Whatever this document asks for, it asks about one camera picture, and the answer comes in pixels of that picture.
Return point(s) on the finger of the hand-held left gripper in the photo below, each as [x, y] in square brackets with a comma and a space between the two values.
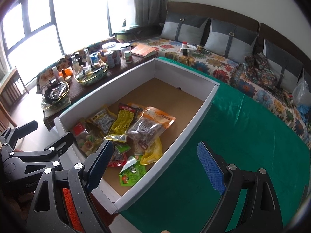
[60, 142]
[24, 129]

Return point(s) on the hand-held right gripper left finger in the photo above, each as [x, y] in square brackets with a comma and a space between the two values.
[102, 162]

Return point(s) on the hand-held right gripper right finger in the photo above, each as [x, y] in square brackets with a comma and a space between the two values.
[210, 167]

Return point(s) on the clear mixed snack packet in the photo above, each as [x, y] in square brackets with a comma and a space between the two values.
[85, 138]

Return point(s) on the white cardboard box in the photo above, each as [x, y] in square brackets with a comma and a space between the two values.
[170, 136]

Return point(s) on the dark red snack packet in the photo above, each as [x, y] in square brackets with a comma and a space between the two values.
[125, 108]

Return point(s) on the orange-brown snack packet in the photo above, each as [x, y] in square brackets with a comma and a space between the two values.
[150, 126]

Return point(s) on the wooden chair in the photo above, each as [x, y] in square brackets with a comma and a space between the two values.
[11, 89]

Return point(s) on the green velvet cloth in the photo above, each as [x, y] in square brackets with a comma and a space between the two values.
[230, 131]

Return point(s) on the glass dish of dark tools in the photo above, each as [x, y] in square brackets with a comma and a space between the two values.
[55, 94]

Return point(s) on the small white bottle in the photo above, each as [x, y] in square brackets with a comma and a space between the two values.
[55, 72]

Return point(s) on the basket with toiletries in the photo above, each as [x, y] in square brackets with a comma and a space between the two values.
[92, 76]

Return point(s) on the blue white jar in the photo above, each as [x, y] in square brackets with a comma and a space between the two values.
[94, 58]

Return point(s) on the tall clear bottle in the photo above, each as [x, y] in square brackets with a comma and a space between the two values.
[86, 55]

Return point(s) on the tin can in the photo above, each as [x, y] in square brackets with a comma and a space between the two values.
[117, 57]
[111, 59]

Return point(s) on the dark brown side table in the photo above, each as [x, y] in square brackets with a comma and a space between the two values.
[126, 68]

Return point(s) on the dark patterned blanket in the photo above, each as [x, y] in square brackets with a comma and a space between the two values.
[262, 72]

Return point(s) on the round white-lidded container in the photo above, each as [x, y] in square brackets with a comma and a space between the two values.
[109, 46]

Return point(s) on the small brown jar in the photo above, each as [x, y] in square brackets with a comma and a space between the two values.
[128, 57]

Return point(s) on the blue cloth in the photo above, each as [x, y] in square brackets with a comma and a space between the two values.
[305, 111]

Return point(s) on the clear jar white lid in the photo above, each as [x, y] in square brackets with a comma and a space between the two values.
[125, 51]

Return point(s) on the white power strip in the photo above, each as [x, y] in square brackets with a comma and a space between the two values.
[188, 51]

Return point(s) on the clear plastic bag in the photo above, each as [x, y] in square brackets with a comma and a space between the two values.
[302, 92]

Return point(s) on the orange book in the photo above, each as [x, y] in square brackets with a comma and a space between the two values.
[143, 51]

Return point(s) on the window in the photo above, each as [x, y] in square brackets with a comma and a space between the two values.
[73, 17]

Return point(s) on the red-capped white bottle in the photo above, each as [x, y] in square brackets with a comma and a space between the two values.
[185, 45]

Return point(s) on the green cushion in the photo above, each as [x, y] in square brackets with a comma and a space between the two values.
[128, 32]

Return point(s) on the brown headboard panel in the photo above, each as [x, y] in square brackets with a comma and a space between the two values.
[213, 11]
[281, 36]

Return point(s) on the grey curtain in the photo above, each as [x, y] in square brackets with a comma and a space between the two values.
[150, 0]

